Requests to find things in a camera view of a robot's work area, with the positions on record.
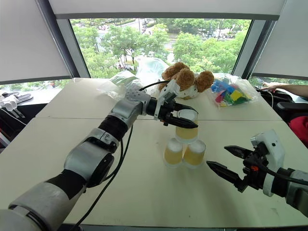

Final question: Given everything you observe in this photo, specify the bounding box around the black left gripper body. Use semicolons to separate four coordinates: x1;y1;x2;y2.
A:
158;101;180;127

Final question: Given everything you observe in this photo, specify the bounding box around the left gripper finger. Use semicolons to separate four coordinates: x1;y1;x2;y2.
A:
173;103;199;114
167;116;199;129

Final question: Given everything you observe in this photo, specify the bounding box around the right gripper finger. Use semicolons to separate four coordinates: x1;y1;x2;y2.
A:
224;145;254;160
206;160;244;185

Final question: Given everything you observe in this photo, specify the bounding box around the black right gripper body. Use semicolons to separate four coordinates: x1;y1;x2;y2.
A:
234;143;270;193

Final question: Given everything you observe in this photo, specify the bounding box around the yellow paper cup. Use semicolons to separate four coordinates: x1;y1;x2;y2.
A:
163;138;184;169
174;109;200;144
182;140;207;169

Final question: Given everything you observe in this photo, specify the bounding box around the person's bare hand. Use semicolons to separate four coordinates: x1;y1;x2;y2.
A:
260;81;282;91

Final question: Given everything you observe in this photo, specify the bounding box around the brown teddy bear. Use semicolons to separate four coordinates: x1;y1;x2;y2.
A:
161;62;215;100

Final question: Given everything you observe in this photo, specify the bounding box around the clear plastic bag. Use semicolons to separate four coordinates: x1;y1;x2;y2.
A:
96;57;169;100

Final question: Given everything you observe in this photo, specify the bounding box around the bag of coloured pieces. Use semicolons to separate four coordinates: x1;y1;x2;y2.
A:
210;73;261;111

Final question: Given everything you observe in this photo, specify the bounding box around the red garment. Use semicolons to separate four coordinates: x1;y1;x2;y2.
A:
288;115;308;148

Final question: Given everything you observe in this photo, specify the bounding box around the black chair armrest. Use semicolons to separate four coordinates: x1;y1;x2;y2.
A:
276;101;308;112

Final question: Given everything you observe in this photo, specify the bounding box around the white roller blind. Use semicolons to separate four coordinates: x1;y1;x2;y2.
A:
0;0;73;85
47;0;287;20
250;0;308;80

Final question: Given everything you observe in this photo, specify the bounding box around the white plastic device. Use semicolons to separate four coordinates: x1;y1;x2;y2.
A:
0;92;33;112

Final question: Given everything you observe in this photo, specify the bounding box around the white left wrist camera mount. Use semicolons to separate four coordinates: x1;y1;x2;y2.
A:
154;79;181;121

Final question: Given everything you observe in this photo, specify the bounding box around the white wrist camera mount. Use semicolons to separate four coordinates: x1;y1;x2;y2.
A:
154;79;181;121
250;129;286;197

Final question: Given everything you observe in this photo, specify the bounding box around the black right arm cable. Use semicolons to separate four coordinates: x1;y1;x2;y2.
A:
257;163;308;187

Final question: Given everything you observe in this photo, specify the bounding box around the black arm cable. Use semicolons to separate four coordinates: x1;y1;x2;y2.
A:
257;163;308;187
71;80;170;231

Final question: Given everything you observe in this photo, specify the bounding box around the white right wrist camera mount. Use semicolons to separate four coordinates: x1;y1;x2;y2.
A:
250;129;286;197

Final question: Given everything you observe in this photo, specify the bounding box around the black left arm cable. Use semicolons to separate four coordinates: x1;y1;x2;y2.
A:
71;80;170;231

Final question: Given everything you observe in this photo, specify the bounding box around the dark window frame post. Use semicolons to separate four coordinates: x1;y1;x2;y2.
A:
35;0;91;79
231;19;278;80

